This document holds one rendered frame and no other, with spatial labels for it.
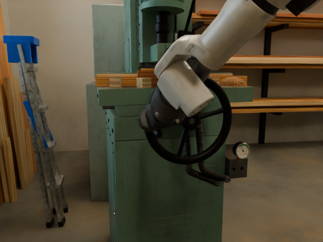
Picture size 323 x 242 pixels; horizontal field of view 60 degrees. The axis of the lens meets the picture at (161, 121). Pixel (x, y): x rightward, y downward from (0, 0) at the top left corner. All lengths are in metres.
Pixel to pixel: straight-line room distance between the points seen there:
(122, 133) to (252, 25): 0.68
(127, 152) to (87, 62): 2.54
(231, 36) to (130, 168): 0.71
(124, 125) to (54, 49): 2.62
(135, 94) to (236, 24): 0.61
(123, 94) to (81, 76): 2.51
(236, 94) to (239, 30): 0.69
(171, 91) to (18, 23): 3.21
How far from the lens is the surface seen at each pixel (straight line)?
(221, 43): 0.48
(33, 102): 1.77
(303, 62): 3.57
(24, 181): 2.62
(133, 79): 1.16
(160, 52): 1.14
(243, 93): 1.15
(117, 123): 1.01
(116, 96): 1.00
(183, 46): 0.51
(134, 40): 1.36
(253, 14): 0.45
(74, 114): 3.54
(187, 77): 0.54
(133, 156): 1.05
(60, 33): 3.55
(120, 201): 1.10
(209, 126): 1.10
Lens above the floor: 0.96
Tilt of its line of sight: 10 degrees down
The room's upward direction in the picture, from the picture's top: straight up
